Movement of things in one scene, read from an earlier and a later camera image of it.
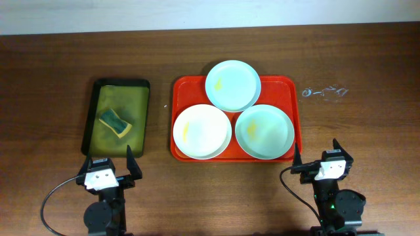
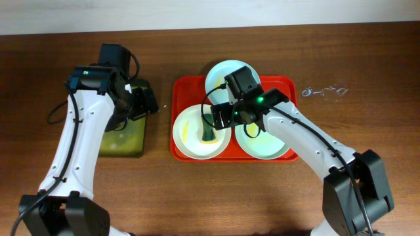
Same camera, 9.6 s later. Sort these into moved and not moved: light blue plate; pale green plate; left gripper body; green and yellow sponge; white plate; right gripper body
Moved: left gripper body; green and yellow sponge; right gripper body
Not moved: white plate; pale green plate; light blue plate
